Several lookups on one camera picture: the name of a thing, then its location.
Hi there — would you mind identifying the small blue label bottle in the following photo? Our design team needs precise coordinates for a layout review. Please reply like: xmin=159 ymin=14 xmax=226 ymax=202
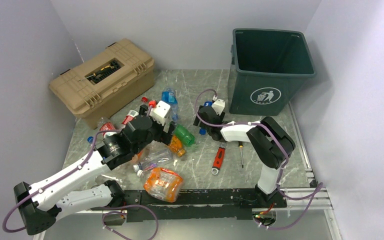
xmin=203 ymin=101 xmax=213 ymax=107

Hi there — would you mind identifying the crushed clear blue label bottle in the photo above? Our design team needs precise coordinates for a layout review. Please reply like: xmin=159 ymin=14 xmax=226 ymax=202
xmin=133 ymin=148 xmax=174 ymax=177

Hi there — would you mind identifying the blue cap clear bottle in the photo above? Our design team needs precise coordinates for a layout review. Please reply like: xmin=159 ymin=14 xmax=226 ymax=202
xmin=87 ymin=136 xmax=94 ymax=145

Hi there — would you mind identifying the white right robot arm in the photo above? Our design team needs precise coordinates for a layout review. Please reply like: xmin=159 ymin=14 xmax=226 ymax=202
xmin=194 ymin=105 xmax=296 ymax=208

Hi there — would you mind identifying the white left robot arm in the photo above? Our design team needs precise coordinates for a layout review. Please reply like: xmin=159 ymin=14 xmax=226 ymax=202
xmin=13 ymin=100 xmax=175 ymax=236

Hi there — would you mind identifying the dark green trash bin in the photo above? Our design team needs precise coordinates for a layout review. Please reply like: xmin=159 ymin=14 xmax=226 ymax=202
xmin=227 ymin=28 xmax=316 ymax=116

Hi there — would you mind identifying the red cap clear bottle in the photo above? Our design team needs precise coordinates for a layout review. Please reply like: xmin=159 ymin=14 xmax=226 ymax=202
xmin=120 ymin=96 xmax=148 ymax=129

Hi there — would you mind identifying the loose blue bottle cap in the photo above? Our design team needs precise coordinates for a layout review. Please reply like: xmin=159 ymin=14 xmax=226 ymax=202
xmin=199 ymin=128 xmax=207 ymax=136

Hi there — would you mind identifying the green plastic bottle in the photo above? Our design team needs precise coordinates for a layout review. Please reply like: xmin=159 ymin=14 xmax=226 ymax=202
xmin=173 ymin=124 xmax=195 ymax=147

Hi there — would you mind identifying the small orange bottle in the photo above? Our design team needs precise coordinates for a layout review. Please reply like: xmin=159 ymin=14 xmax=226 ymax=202
xmin=168 ymin=135 xmax=186 ymax=157

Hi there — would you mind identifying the blue tinted water bottle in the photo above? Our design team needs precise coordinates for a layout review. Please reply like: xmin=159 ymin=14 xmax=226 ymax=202
xmin=161 ymin=87 xmax=179 ymax=123

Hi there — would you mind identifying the red label clear bottle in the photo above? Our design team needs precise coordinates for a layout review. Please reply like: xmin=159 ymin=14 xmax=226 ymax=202
xmin=97 ymin=117 xmax=117 ymax=138

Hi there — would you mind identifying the tan plastic toolbox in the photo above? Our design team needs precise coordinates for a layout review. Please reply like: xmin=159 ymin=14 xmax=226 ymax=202
xmin=49 ymin=38 xmax=155 ymax=129

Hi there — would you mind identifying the crushed orange label jug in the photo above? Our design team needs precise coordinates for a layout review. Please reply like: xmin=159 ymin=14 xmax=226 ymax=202
xmin=143 ymin=167 xmax=184 ymax=203

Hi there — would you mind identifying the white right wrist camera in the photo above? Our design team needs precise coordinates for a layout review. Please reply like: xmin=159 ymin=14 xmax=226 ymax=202
xmin=211 ymin=95 xmax=226 ymax=116

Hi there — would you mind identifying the red handled adjustable wrench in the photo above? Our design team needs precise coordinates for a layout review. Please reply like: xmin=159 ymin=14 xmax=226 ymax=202
xmin=211 ymin=142 xmax=227 ymax=176

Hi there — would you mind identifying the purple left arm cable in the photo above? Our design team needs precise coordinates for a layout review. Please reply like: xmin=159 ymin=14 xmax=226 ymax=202
xmin=2 ymin=129 xmax=122 ymax=233

